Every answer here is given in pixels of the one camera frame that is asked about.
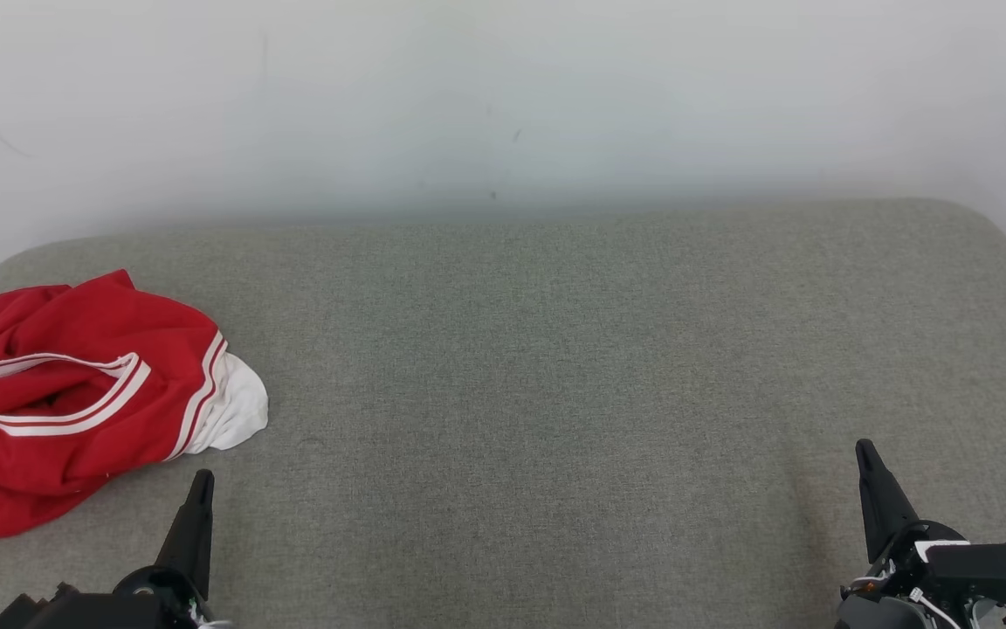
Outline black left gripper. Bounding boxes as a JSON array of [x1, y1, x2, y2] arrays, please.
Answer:
[[0, 469, 233, 629]]

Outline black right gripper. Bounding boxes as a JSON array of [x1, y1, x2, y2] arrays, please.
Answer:
[[835, 439, 1006, 629]]

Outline red shorts with white bands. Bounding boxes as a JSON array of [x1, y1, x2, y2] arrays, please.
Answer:
[[0, 454, 124, 540]]

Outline red jersey with white tee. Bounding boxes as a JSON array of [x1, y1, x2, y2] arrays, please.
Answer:
[[0, 269, 270, 490]]

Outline red white thin wires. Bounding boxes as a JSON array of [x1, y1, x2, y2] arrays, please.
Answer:
[[852, 568, 967, 629]]

